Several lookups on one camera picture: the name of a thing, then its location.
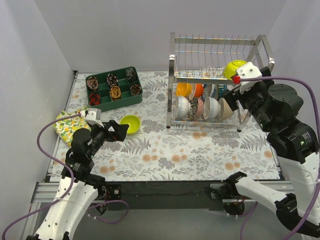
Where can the pink brown rolled tie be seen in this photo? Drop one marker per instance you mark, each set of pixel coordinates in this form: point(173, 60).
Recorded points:
point(92, 83)

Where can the dark floral pink bowl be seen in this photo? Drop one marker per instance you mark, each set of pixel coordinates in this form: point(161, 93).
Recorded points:
point(196, 108)

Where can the blue floral white bowl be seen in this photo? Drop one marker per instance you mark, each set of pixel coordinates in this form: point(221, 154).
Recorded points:
point(210, 90)

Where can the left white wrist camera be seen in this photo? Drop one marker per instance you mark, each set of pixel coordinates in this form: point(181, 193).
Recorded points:
point(93, 117)

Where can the lemon print cloth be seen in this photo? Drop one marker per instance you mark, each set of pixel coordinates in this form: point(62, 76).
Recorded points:
point(66, 128)

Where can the teal bowl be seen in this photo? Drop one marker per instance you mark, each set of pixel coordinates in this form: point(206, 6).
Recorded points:
point(220, 90)

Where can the dark grey rolled tie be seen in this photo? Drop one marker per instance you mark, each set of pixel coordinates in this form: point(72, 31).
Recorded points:
point(131, 74)

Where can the green compartment tray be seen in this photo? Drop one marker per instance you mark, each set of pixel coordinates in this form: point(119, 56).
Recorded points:
point(127, 99)

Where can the red black rolled tie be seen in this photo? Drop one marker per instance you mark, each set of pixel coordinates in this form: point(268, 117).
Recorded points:
point(94, 99)

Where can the yellow black rolled tie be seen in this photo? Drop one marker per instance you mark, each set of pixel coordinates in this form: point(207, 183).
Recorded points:
point(115, 93)

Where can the yellow orange bowl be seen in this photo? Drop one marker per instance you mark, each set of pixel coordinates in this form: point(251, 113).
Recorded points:
point(183, 89)

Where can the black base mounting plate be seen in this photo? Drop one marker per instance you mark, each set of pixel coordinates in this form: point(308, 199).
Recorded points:
point(158, 195)

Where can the beige bowl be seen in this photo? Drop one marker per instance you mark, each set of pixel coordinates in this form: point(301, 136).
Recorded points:
point(225, 111)

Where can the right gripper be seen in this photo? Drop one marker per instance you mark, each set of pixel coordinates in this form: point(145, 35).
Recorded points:
point(235, 96)

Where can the light blue white bowl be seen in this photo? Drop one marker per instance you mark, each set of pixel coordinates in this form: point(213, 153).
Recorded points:
point(211, 108)

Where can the steel two-tier dish rack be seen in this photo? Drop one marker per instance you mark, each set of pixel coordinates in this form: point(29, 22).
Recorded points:
point(201, 60)

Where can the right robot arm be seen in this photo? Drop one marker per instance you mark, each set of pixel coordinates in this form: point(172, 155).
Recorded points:
point(275, 108)

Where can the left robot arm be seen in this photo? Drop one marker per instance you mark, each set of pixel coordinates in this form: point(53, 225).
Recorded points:
point(78, 187)

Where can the floral table mat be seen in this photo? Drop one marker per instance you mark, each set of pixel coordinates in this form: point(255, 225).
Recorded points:
point(181, 153)

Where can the lime green bowl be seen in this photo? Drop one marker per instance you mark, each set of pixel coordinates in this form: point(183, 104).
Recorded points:
point(230, 69)
point(134, 124)

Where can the white ribbed bowl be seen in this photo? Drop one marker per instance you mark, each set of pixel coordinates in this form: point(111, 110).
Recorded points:
point(182, 107)

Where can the dark floral rolled tie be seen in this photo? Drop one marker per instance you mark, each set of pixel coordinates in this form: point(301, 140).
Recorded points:
point(112, 80)

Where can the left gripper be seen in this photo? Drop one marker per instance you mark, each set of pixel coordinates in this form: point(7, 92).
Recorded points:
point(109, 130)

